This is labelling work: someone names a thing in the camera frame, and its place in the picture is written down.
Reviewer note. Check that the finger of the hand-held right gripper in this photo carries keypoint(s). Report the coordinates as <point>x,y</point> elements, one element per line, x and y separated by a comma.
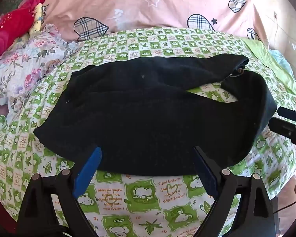
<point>289,113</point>
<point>283,127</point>

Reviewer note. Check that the green checkered cartoon bedsheet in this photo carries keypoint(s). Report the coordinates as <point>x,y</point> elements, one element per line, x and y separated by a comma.
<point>143,202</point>

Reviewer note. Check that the pink quilt with plaid hearts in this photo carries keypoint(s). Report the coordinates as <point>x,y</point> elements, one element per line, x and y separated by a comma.
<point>162,5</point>

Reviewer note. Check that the light blue cloth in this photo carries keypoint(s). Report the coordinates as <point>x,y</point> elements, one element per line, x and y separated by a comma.
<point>282,60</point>

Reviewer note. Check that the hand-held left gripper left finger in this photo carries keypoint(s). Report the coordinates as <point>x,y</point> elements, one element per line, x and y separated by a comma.
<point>87,171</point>

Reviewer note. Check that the floral ruffled cloth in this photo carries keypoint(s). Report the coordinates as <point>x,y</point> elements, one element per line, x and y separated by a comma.
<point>27,64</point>

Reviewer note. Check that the wall socket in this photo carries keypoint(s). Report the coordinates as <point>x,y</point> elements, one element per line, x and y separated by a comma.
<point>275,14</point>

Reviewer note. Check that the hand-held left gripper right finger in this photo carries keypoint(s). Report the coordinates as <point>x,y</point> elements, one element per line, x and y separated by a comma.
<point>205,172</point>

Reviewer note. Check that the red cloth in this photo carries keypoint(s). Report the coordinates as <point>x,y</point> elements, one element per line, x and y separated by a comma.
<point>8,32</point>

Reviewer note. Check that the black pants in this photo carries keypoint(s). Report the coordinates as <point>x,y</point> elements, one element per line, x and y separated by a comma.
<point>148,118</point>

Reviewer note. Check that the yellow floral pillow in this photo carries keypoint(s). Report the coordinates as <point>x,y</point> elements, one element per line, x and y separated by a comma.
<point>37,19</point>

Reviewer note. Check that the light green cloth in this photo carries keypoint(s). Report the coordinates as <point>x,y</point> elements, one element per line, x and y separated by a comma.
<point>268,56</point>

